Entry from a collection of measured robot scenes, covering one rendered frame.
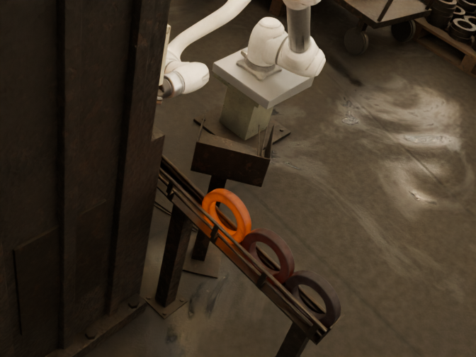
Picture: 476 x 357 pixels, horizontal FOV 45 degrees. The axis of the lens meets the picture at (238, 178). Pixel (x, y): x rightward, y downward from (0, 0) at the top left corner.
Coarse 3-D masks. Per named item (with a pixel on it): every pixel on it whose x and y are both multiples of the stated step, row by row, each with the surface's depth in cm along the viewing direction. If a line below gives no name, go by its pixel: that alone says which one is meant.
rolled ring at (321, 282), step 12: (300, 276) 164; (312, 276) 163; (288, 288) 170; (312, 288) 163; (324, 288) 160; (300, 300) 173; (324, 300) 161; (336, 300) 161; (312, 312) 171; (336, 312) 161; (324, 324) 166
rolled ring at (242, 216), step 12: (216, 192) 174; (228, 192) 174; (204, 204) 181; (228, 204) 173; (240, 204) 172; (204, 216) 183; (216, 216) 184; (240, 216) 171; (240, 228) 174; (228, 240) 180; (240, 240) 176
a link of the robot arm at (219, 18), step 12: (228, 0) 221; (240, 0) 219; (216, 12) 220; (228, 12) 219; (204, 24) 220; (216, 24) 220; (180, 36) 222; (192, 36) 222; (168, 48) 220; (180, 48) 222; (168, 60) 216; (180, 60) 222
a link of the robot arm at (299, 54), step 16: (288, 0) 224; (304, 0) 219; (320, 0) 222; (288, 16) 241; (304, 16) 238; (288, 32) 255; (304, 32) 250; (288, 48) 269; (304, 48) 263; (288, 64) 276; (304, 64) 271; (320, 64) 273
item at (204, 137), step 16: (272, 128) 212; (208, 144) 195; (224, 144) 216; (240, 144) 218; (208, 160) 200; (224, 160) 199; (240, 160) 198; (256, 160) 197; (224, 176) 204; (240, 176) 203; (256, 176) 202; (208, 192) 221; (192, 240) 256; (208, 240) 239; (192, 256) 248; (208, 256) 251; (192, 272) 244; (208, 272) 245
